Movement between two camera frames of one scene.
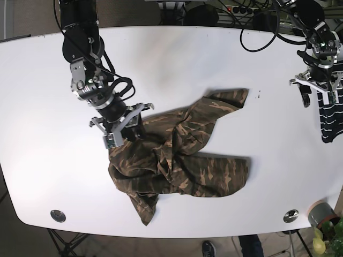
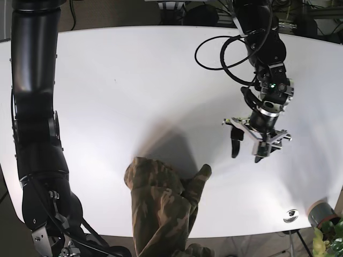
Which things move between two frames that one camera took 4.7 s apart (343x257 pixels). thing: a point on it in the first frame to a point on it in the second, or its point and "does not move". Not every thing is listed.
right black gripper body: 325,80 to 261,127
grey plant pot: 320,211 does not move
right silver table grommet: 291,216 does not move
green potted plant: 328,240 does not move
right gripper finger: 305,91 to 237,136
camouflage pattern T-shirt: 162,160 to 164,207
